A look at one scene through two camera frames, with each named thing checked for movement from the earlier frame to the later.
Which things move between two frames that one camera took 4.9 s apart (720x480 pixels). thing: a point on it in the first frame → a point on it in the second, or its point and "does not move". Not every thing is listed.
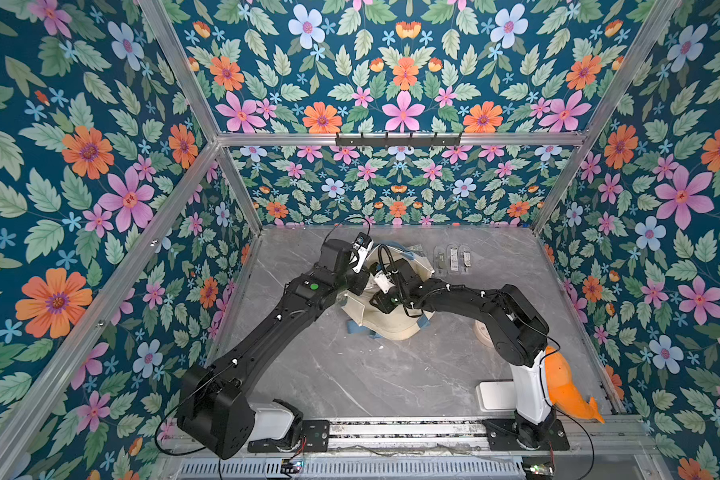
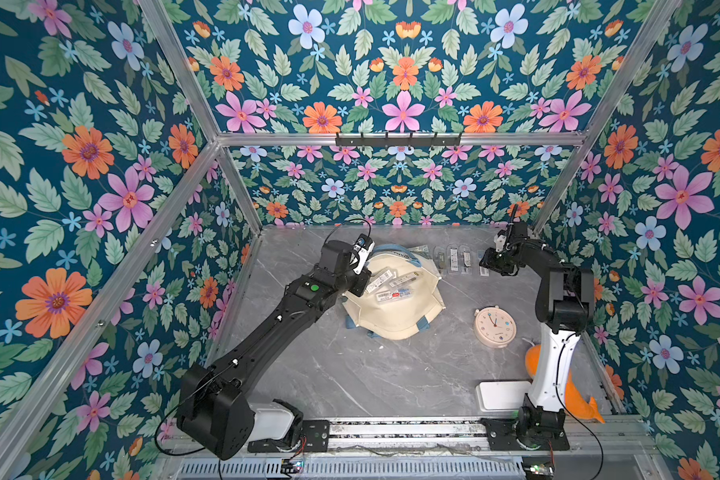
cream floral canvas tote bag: [385, 325] does not move
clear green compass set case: [440, 260] does not move
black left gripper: [361, 277] does not move
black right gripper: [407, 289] → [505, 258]
